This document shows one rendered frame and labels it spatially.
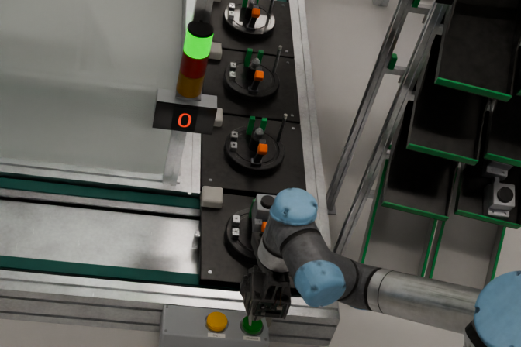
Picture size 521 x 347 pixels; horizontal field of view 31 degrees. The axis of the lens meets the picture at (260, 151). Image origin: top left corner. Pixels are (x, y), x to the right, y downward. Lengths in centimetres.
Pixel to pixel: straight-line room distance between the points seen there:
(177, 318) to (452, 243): 60
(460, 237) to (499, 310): 75
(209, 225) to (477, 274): 57
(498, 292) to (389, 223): 71
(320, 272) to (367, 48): 135
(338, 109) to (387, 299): 104
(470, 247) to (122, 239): 73
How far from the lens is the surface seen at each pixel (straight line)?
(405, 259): 201
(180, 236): 206
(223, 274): 195
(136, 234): 205
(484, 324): 131
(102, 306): 192
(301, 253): 154
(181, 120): 189
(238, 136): 219
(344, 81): 264
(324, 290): 152
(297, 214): 156
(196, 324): 188
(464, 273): 206
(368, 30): 285
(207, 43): 177
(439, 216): 187
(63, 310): 194
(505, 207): 190
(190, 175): 213
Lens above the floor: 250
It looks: 44 degrees down
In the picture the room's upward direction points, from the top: 16 degrees clockwise
